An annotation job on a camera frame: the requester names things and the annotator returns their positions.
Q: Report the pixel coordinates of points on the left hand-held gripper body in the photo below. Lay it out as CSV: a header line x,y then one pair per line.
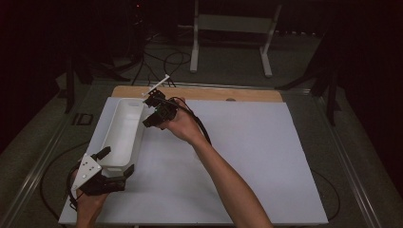
x,y
87,169

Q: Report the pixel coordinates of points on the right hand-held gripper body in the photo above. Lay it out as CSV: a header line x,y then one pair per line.
x,y
168,112

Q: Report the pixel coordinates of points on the white plastic bin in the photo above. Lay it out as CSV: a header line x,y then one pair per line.
x,y
122,136

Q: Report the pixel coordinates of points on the person's right hand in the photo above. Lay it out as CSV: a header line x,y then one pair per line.
x,y
185,126

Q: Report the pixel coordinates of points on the person's left hand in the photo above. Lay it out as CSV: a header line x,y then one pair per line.
x,y
92,201

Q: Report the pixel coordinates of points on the wooden board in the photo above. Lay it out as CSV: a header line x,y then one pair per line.
x,y
221,94

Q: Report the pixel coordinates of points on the black tripod stand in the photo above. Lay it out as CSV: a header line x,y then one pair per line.
x,y
331,101
69,91

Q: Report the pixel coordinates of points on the white table mat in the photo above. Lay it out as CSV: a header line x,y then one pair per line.
x,y
253,177

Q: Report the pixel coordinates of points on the white metal stand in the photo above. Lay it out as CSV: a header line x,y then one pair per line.
x,y
234,23

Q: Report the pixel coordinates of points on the metal floor rail frame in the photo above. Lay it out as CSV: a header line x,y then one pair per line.
x,y
34,177

